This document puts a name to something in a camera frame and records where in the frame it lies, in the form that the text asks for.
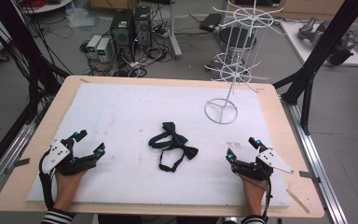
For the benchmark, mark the flat black floor device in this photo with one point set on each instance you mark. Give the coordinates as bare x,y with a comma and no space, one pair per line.
210,21

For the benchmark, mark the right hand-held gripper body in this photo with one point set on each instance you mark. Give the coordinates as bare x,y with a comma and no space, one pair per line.
254,171

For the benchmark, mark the dark bow tie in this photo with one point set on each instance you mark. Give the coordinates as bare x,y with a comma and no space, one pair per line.
174,141

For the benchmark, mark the black round stool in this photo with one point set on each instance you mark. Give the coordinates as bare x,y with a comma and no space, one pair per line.
230,37

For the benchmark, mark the round white table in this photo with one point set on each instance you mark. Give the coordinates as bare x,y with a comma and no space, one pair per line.
48,6

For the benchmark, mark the person's left hand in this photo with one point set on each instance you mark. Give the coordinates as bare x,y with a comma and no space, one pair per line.
66,189

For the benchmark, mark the grey robot part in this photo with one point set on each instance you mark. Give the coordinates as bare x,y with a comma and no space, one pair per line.
345,43

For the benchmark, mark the aluminium rail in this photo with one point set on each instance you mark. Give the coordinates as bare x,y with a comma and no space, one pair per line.
9,149
317,161

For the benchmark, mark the grey table clamp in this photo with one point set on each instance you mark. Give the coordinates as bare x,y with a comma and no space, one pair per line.
309,175
17,163

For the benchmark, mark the person's right hand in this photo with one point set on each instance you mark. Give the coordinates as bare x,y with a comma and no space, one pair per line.
255,196

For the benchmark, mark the white floor platform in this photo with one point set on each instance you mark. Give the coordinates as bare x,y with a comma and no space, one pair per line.
304,53

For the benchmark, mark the grey desk leg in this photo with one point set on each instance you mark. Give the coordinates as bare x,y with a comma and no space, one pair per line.
174,34

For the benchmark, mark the white power supply unit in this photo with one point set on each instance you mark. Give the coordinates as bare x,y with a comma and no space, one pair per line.
104,49
93,45

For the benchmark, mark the white foam mat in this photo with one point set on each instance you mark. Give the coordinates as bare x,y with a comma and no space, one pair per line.
130,118

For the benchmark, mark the thin wooden stick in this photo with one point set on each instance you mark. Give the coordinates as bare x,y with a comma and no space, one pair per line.
297,200

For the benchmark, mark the clear plastic bag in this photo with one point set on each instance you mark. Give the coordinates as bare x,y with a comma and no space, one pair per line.
80,17

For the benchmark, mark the black computer tower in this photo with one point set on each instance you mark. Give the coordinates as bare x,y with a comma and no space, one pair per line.
142,26
121,29

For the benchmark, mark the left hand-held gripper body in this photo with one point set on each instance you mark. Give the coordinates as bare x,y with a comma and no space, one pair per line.
74,165

